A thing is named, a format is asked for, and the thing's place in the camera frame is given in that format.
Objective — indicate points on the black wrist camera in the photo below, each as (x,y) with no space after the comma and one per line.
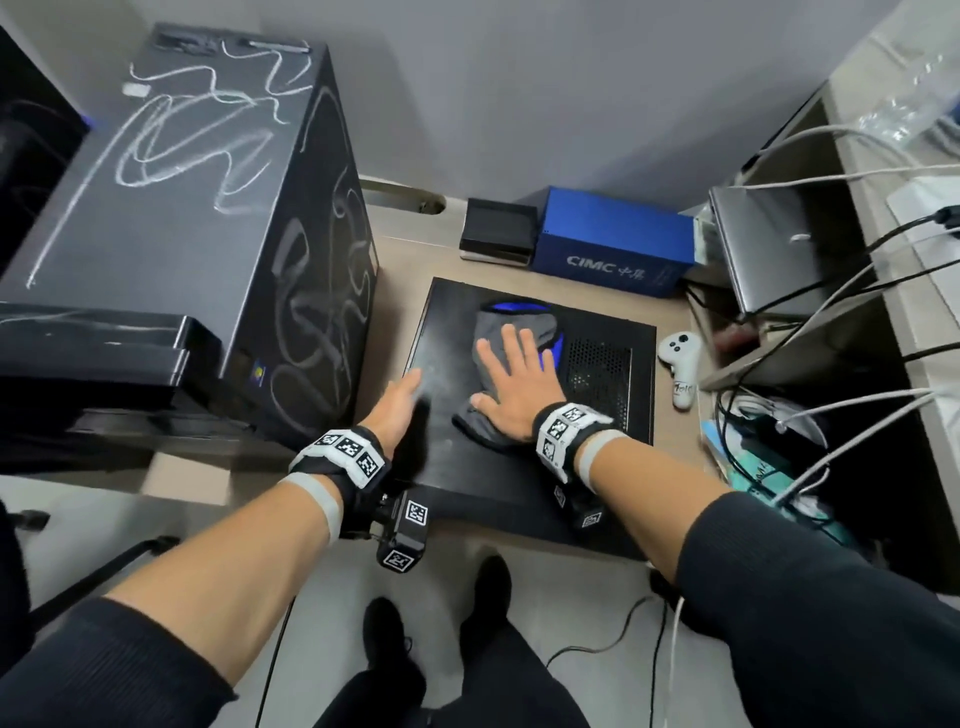
(581,510)
(405,532)

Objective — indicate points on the person's right hand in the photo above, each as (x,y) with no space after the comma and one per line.
(525,394)

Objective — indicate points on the teal packet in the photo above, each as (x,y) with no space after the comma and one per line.
(750,480)

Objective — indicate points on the person's legs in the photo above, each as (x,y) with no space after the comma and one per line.
(480,690)

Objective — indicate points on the person's shoe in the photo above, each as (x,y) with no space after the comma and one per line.
(491,592)
(386,637)

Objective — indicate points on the person's left hand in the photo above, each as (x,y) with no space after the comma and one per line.
(394,416)

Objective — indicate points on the silver laptop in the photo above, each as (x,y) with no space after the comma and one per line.
(780,247)

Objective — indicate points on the person's left forearm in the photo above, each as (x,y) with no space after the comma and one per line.
(210,577)

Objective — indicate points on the person's left shoe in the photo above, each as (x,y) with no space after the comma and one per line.
(386,637)

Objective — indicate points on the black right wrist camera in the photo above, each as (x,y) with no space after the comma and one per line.
(581,510)

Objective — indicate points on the white handheld controller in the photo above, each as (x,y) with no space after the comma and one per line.
(681,360)

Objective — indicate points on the slim black vented computer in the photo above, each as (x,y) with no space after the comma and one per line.
(607,465)

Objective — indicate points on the white power strip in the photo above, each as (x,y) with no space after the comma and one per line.
(926,225)

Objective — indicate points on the small black box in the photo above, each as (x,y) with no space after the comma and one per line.
(499,229)

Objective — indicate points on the blue rectangular box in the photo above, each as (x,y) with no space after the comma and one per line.
(611,240)

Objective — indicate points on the black Lenovo tower case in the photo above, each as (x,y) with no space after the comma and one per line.
(187,210)

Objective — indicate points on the grey cleaning cloth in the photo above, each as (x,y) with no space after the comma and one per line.
(525,316)

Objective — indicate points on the black office chair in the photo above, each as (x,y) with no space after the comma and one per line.
(15,585)

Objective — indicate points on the person's right forearm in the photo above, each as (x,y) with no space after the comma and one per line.
(712,540)

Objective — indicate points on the left wrist marker band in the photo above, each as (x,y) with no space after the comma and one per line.
(341,454)

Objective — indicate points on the person's right shoe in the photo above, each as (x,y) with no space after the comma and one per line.
(491,592)

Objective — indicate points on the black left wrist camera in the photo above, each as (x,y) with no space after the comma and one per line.
(405,532)

